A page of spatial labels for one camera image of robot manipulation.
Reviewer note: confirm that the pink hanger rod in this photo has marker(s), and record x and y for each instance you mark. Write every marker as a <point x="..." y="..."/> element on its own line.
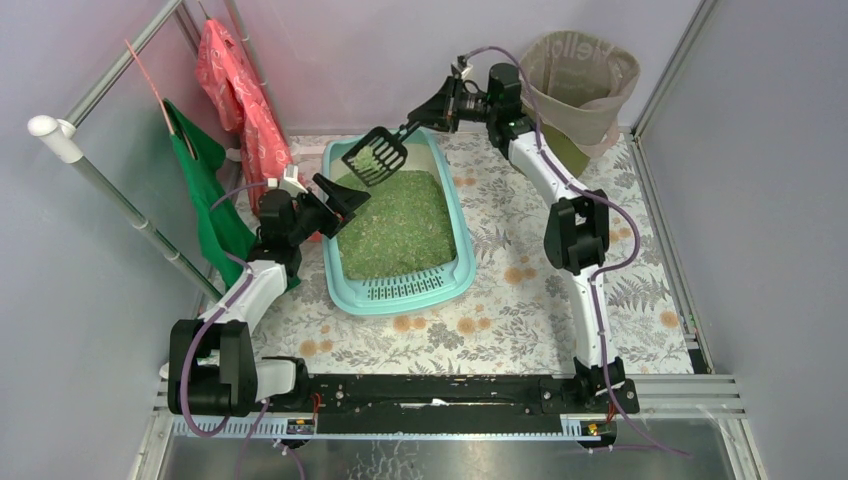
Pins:
<point x="135" y="57"/>

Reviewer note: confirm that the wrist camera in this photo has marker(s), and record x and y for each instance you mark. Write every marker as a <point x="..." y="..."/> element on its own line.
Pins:
<point x="290" y="181"/>
<point x="461" y="69"/>

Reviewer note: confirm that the bin with plastic liner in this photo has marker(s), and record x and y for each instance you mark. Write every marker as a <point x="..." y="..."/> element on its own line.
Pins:
<point x="578" y="84"/>

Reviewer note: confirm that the floral mat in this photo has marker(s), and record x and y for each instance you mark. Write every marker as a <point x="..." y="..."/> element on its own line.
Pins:
<point x="515" y="318"/>

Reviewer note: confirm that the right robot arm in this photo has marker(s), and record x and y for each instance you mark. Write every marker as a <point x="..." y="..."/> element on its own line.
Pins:
<point x="576" y="236"/>

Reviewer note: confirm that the green cat litter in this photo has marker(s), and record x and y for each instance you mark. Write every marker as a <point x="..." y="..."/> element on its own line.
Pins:
<point x="405" y="227"/>

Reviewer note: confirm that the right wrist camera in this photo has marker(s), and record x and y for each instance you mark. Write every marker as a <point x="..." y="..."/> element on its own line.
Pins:
<point x="461" y="69"/>

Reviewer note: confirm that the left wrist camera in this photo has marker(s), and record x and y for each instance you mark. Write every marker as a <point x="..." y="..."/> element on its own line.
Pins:
<point x="290" y="181"/>

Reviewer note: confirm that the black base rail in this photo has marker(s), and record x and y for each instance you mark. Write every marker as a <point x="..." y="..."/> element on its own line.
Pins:
<point x="453" y="405"/>

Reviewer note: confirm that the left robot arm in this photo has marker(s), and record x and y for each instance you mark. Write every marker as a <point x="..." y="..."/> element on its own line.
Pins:
<point x="212" y="369"/>

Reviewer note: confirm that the pink patterned cloth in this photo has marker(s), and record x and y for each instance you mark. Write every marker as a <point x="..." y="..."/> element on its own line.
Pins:
<point x="227" y="77"/>

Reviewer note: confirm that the white capped metal pole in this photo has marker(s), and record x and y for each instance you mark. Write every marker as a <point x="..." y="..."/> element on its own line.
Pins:
<point x="57" y="135"/>

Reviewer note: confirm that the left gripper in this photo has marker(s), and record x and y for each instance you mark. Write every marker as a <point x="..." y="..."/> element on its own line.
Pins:
<point x="324" y="204"/>

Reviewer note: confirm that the teal litter box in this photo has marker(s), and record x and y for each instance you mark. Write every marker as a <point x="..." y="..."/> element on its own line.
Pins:
<point x="422" y="288"/>

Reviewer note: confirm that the black litter scoop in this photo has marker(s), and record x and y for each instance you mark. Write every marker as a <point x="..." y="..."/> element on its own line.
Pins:
<point x="379" y="153"/>

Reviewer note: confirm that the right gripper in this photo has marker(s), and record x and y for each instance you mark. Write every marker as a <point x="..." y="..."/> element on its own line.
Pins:
<point x="444" y="105"/>

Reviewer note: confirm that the green cloth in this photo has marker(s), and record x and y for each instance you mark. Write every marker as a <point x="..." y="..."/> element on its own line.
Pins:
<point x="220" y="229"/>

